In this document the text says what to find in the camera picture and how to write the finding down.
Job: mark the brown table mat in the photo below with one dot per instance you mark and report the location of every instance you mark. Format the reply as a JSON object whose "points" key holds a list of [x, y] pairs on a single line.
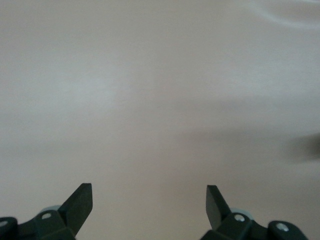
{"points": [[160, 75]]}

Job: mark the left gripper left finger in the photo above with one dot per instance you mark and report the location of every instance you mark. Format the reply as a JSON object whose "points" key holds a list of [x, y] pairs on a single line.
{"points": [[75, 212]]}

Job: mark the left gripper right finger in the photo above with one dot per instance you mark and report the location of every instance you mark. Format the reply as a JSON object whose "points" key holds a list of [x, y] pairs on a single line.
{"points": [[216, 212]]}

